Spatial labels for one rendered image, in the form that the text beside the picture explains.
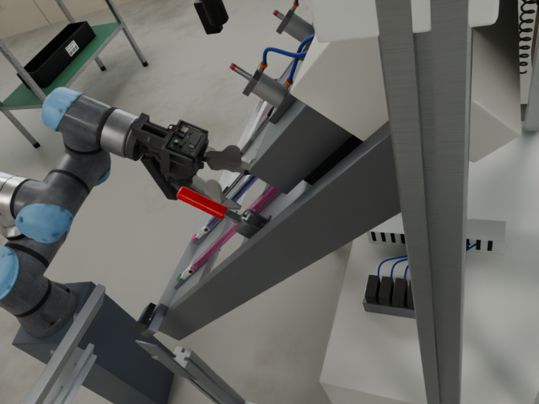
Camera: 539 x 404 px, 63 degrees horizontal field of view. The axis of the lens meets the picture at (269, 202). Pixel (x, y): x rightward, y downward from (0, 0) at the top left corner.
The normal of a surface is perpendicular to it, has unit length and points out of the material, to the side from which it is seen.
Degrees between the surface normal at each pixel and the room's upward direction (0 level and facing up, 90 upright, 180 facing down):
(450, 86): 90
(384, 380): 0
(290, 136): 90
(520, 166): 0
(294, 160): 90
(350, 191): 90
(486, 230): 0
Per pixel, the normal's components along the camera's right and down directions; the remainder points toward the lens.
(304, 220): -0.30, 0.76
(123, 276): -0.29, -0.64
